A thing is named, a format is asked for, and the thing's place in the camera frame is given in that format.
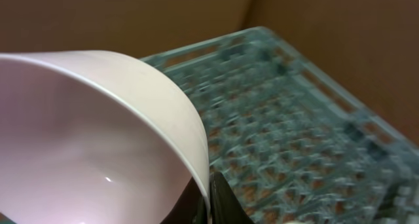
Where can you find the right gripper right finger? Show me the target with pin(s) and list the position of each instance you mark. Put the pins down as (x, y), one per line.
(225, 207)

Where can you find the grey dishwasher rack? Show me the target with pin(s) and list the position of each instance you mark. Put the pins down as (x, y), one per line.
(293, 144)

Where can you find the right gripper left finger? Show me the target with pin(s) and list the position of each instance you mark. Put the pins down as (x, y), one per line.
(190, 208)

